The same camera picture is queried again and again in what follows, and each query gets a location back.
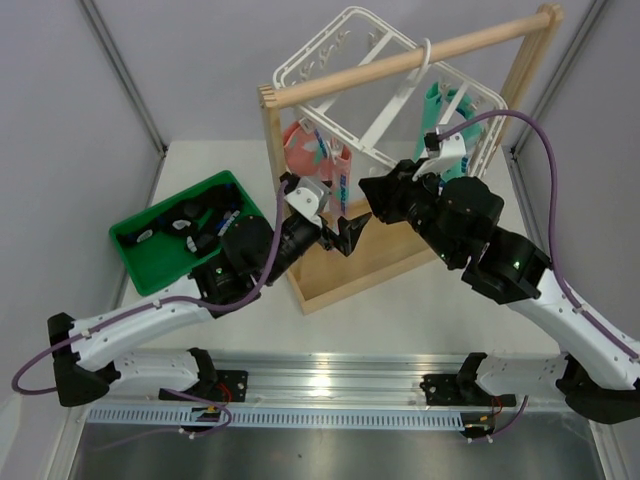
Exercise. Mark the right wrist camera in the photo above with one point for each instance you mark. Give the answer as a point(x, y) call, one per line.
point(442, 154)

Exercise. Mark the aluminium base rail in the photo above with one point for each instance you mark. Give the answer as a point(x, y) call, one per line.
point(330, 380)

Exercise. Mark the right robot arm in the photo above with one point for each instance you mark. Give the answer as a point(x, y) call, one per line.
point(594, 375)

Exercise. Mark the white slotted cable duct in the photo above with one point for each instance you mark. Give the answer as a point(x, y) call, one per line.
point(414, 420)

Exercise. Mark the aluminium frame post left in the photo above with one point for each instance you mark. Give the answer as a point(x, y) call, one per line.
point(116, 61)

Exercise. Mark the aluminium frame post right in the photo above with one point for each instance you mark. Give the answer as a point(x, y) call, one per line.
point(585, 29)

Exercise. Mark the green blue sock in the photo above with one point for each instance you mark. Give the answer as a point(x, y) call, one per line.
point(432, 104)
point(467, 108)

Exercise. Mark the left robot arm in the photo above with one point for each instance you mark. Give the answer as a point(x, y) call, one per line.
point(98, 356)

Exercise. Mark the white plastic clip hanger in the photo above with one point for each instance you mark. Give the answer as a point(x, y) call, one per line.
point(362, 118)

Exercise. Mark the black sock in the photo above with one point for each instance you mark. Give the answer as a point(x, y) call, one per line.
point(200, 220)

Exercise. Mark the pink sock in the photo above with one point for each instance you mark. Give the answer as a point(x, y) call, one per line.
point(305, 152)
point(336, 168)

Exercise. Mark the aluminium frame post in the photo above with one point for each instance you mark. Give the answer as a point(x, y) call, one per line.
point(585, 29)
point(116, 61)

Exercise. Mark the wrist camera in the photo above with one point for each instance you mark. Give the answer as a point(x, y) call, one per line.
point(442, 154)
point(309, 199)

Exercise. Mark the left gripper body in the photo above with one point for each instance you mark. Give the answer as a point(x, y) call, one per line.
point(294, 243)

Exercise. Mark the right green blue sock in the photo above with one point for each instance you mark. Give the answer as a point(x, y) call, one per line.
point(467, 108)

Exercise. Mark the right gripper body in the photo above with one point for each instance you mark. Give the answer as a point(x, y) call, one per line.
point(421, 204)

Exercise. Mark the left green blue sock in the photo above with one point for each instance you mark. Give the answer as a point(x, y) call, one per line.
point(432, 104)

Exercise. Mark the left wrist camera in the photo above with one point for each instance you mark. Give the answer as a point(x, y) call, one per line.
point(309, 199)

